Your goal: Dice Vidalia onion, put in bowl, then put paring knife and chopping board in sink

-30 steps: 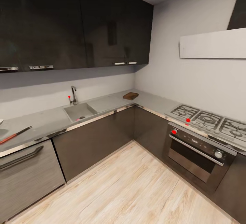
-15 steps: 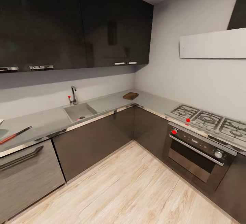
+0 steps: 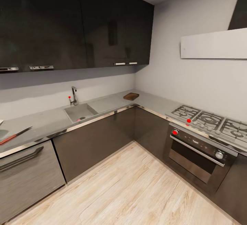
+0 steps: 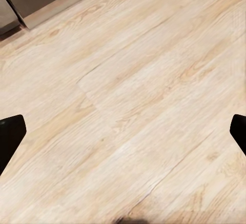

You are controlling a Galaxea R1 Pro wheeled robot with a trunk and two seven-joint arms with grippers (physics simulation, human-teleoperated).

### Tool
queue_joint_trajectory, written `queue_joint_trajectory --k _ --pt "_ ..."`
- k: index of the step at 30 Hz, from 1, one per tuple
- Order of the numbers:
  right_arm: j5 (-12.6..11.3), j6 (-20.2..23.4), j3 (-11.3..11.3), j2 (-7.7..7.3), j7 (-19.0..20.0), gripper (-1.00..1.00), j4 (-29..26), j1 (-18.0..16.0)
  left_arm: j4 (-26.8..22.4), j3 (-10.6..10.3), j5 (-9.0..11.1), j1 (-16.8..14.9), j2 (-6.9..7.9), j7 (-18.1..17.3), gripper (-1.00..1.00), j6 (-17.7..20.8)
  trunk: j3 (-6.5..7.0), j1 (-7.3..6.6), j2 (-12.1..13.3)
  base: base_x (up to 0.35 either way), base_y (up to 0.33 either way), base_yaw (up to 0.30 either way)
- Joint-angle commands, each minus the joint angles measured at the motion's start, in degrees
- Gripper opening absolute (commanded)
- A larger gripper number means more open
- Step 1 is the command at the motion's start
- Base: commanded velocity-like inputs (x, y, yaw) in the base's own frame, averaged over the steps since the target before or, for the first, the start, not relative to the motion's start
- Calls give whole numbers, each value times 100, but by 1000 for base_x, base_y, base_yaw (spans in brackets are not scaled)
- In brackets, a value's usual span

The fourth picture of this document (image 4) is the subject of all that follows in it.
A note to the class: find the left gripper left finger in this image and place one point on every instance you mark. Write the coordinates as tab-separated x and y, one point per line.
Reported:
12	131

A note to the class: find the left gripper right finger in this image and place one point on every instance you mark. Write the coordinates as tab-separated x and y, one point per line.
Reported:
238	130

